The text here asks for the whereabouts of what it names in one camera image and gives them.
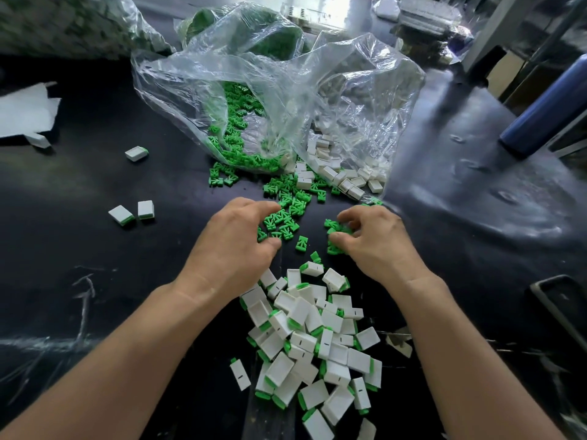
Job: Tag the large bag of assembled pieces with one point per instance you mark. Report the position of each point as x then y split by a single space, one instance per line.
73 23

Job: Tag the pile of assembled white-green pieces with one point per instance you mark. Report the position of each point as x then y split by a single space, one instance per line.
312 353

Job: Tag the black smartphone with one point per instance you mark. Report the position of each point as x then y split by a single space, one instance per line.
564 311

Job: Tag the grey machine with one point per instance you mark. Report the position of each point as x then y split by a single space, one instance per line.
431 23

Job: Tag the person's left forearm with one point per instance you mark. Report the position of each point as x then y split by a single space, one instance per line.
119 380

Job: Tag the assembled white-green part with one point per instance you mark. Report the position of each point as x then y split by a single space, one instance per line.
146 210
240 374
122 215
137 154
37 140

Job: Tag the white paper sheet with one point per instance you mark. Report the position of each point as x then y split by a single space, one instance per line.
26 110

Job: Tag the person's left hand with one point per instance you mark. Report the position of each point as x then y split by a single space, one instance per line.
229 252

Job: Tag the clear plastic bag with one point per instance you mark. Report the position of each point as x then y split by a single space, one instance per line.
367 82

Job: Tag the person's right forearm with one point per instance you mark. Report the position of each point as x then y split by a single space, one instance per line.
486 366

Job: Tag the white metal frame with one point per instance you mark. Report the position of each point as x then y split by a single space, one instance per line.
486 32

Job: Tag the plastic bag full of green pieces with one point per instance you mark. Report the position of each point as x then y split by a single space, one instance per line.
266 36

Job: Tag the heap of white caps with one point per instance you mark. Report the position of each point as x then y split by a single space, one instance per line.
335 174

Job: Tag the empty white shell right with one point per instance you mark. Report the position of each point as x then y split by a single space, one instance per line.
398 343

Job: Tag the white component box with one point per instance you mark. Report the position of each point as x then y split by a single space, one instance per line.
316 21

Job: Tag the blue cylinder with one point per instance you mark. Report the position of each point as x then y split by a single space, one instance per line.
550 110

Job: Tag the pile of green clips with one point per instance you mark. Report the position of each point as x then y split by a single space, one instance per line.
240 133

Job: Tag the person's right hand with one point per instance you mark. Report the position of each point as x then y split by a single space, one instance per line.
381 243

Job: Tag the brown cardboard box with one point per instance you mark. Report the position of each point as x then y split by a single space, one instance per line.
507 76

